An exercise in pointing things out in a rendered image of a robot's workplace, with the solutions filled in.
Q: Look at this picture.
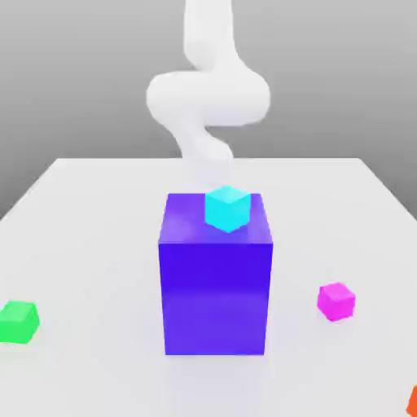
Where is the small green cube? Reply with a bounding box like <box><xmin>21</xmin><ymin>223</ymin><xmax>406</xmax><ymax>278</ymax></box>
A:
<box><xmin>0</xmin><ymin>300</ymin><xmax>41</xmax><ymax>345</ymax></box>

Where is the small orange cube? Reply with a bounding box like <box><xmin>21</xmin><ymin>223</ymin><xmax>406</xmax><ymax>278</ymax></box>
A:
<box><xmin>406</xmin><ymin>384</ymin><xmax>417</xmax><ymax>417</ymax></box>

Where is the large purple box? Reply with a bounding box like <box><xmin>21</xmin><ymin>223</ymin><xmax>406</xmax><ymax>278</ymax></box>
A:
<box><xmin>157</xmin><ymin>192</ymin><xmax>274</xmax><ymax>357</ymax></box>

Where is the small cyan cube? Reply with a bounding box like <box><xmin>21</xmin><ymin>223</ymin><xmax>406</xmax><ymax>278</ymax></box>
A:
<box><xmin>204</xmin><ymin>184</ymin><xmax>252</xmax><ymax>235</ymax></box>

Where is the small magenta cube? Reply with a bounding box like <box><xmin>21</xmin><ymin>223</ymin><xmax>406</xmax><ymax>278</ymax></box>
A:
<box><xmin>316</xmin><ymin>282</ymin><xmax>357</xmax><ymax>323</ymax></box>

